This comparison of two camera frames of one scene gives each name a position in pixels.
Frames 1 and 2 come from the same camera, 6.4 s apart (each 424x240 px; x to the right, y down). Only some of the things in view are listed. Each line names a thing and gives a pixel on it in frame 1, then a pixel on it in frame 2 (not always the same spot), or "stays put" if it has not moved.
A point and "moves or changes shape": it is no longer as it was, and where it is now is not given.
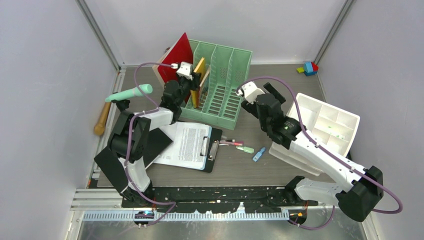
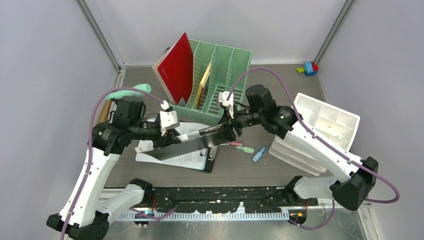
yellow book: [200, 68] moves or changes shape
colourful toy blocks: [310, 68] stays put
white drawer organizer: [335, 127] stays put
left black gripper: [195, 83] -> [165, 140]
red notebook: [180, 52] stays put
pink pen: [235, 143] stays put
